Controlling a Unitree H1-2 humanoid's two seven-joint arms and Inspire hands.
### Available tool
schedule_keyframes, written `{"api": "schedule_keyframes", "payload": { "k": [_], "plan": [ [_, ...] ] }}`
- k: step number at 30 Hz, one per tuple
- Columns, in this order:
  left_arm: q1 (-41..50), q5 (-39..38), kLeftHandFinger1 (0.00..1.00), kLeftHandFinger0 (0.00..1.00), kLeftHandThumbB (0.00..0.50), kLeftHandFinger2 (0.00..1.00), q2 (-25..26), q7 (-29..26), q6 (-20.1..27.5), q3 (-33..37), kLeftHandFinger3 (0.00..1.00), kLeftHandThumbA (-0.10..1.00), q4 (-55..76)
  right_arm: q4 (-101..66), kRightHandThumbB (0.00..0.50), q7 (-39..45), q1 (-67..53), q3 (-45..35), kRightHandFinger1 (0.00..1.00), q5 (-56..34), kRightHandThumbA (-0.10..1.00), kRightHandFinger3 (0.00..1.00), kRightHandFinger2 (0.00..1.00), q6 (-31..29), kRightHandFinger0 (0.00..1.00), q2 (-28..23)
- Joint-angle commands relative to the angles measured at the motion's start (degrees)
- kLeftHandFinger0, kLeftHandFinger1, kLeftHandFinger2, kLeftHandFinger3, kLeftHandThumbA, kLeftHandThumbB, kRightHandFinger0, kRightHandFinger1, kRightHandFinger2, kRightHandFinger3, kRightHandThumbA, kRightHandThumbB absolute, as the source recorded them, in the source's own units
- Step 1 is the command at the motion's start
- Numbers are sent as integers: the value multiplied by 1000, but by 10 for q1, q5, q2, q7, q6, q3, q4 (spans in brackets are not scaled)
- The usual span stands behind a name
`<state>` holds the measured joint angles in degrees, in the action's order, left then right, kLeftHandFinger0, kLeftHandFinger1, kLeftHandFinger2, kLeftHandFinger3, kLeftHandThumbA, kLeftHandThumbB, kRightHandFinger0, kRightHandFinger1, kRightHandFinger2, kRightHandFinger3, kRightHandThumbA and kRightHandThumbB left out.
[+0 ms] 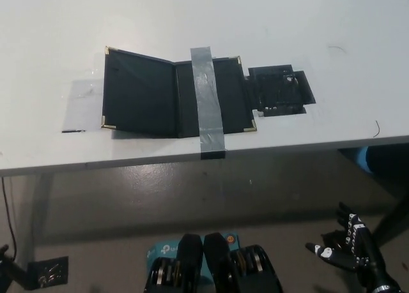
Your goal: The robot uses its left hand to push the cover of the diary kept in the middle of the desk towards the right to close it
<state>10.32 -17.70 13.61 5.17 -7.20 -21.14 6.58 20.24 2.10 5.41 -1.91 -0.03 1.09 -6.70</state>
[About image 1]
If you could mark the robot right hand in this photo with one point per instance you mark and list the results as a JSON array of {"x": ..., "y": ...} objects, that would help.
[{"x": 358, "y": 248}]

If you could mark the teal router box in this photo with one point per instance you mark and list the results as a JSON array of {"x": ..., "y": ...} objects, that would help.
[{"x": 163, "y": 250}]

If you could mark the clear tape patch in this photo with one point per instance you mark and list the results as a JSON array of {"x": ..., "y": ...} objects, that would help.
[{"x": 80, "y": 108}]

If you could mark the robot black legs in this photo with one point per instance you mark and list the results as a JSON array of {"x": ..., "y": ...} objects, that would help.
[{"x": 217, "y": 267}]

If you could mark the grey duct tape strip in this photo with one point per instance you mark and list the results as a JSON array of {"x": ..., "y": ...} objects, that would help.
[{"x": 207, "y": 98}]

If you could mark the black diagonal stand bar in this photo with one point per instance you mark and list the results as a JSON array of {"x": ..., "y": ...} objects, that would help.
[{"x": 14, "y": 270}]

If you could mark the black metal floor plate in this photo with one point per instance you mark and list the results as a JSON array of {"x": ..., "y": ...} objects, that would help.
[{"x": 48, "y": 272}]

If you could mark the grey desk leg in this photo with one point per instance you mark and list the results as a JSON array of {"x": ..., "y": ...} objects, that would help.
[{"x": 36, "y": 216}]

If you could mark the black diary with gold corners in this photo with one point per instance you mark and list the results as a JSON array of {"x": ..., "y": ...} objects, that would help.
[{"x": 137, "y": 92}]

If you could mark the blue object under desk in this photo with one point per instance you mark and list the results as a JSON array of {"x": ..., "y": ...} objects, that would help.
[{"x": 363, "y": 160}]

